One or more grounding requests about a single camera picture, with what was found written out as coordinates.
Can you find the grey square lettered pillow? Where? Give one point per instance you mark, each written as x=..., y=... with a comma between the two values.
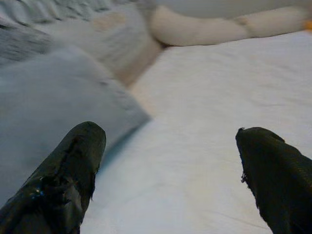
x=48, y=92

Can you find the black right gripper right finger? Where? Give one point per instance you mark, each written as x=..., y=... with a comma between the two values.
x=275, y=178

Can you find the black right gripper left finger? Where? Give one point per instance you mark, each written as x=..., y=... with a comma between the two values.
x=61, y=180

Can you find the white quilted mattress pad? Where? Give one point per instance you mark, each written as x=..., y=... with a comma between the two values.
x=207, y=122

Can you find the beige bolster pillow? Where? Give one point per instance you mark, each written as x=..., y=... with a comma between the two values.
x=195, y=31

